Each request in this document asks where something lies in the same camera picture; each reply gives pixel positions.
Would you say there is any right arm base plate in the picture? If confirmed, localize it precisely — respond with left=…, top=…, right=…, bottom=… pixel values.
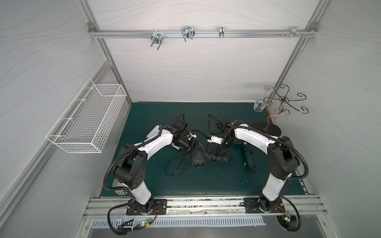
left=240, top=197, right=285, bottom=214

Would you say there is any white hair dryer cord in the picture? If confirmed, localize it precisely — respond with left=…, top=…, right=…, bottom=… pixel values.
left=164, top=154, right=192, bottom=176

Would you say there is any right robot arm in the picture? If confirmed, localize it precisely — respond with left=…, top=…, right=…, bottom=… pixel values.
left=208, top=114, right=309, bottom=213

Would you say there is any green table mat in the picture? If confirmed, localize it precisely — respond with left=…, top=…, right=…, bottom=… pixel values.
left=118, top=102, right=269, bottom=196

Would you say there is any black hair dryer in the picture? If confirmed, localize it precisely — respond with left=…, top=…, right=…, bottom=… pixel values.
left=191, top=149, right=231, bottom=168

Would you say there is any clear wine glass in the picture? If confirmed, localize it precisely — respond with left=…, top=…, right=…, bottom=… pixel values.
left=254, top=85, right=274, bottom=113

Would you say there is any copper wire glass rack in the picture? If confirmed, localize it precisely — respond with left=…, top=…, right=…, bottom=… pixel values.
left=251, top=84, right=309, bottom=137

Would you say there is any green hair dryer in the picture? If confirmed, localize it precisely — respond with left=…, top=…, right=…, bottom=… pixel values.
left=243, top=142, right=257, bottom=174

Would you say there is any small metal hook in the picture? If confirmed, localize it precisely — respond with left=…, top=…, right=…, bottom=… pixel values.
left=219, top=26, right=225, bottom=39

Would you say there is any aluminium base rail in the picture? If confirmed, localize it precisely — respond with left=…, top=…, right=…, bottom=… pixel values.
left=83, top=194, right=328, bottom=219

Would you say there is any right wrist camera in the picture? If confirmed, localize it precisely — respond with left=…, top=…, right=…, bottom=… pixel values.
left=207, top=135, right=223, bottom=145

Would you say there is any white slotted cable duct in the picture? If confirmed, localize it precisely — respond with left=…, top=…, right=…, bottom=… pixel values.
left=91, top=216, right=266, bottom=229

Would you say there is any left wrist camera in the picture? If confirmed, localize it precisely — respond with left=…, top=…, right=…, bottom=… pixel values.
left=187, top=132, right=197, bottom=141

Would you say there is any white wire basket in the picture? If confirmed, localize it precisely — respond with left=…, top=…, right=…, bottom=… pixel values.
left=45, top=79, right=127, bottom=154

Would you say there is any metal hook clamp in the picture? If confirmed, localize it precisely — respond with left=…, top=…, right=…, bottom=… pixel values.
left=150, top=31, right=163, bottom=51

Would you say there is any metal double hook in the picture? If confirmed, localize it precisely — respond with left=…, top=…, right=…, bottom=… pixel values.
left=181, top=26, right=195, bottom=42

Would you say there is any black hair dryer cord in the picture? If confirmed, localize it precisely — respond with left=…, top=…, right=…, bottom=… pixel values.
left=190, top=129, right=232, bottom=164

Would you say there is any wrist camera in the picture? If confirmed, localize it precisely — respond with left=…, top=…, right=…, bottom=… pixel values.
left=187, top=132, right=197, bottom=141
left=207, top=135, right=223, bottom=145

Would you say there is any striped ceramic mug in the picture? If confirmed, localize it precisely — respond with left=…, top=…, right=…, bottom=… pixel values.
left=112, top=178, right=127, bottom=196

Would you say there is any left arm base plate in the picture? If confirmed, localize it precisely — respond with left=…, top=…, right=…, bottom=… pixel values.
left=126, top=198, right=168, bottom=216

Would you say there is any horizontal aluminium rail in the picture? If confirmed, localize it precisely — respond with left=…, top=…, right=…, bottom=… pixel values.
left=89, top=29, right=318, bottom=39

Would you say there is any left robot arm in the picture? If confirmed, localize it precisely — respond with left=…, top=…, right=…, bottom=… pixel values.
left=103, top=114, right=195, bottom=205

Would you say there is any right metal hook bracket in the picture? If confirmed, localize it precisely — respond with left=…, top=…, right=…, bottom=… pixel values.
left=280, top=26, right=307, bottom=39

